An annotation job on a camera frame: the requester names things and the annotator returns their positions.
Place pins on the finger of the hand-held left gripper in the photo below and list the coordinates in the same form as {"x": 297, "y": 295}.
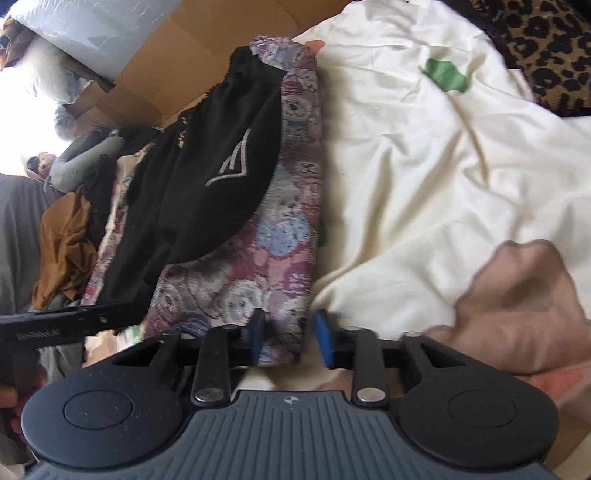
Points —
{"x": 111, "y": 316}

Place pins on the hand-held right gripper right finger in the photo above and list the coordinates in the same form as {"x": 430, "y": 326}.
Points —
{"x": 324, "y": 341}

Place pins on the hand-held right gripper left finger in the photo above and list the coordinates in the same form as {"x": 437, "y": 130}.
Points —
{"x": 257, "y": 337}

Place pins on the bear print knit garment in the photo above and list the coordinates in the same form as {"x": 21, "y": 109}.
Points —
{"x": 277, "y": 230}

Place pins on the black garment with white logo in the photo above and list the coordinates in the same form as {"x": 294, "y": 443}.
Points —
{"x": 221, "y": 152}

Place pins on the person's left hand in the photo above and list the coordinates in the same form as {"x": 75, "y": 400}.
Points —
{"x": 9, "y": 397}

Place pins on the brown garment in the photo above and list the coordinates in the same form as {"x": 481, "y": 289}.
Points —
{"x": 64, "y": 249}

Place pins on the floral patterned cloth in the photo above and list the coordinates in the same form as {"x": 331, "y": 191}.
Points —
{"x": 113, "y": 230}

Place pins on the grey cloth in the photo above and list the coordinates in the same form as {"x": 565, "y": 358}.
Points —
{"x": 18, "y": 240}

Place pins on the brown stuffed toy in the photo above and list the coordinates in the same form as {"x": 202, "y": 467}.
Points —
{"x": 41, "y": 164}

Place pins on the white printed bedsheet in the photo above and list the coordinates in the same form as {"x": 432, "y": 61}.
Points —
{"x": 415, "y": 161}

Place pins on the flattened cardboard sheet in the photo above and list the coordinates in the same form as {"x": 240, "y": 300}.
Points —
{"x": 184, "y": 55}

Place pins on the leopard print garment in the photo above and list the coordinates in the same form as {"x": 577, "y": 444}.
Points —
{"x": 549, "y": 46}

